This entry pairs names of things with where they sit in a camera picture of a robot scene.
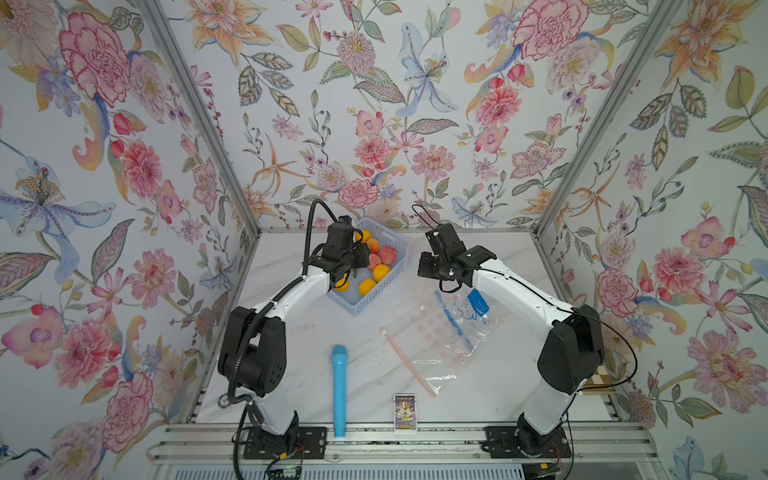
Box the clear blue zip-top bag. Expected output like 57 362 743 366
434 289 498 356

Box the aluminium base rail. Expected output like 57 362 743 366
147 421 658 465

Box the blue perforated plastic basket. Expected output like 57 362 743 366
326 218 408 317

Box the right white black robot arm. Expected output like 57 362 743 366
417 224 631 458

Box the wooden chessboard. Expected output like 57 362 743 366
584 365 616 395

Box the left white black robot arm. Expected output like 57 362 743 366
217 215 370 453

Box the small purple card box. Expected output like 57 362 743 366
394 394 418 432

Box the light blue toy microphone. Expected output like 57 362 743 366
331 345 348 438

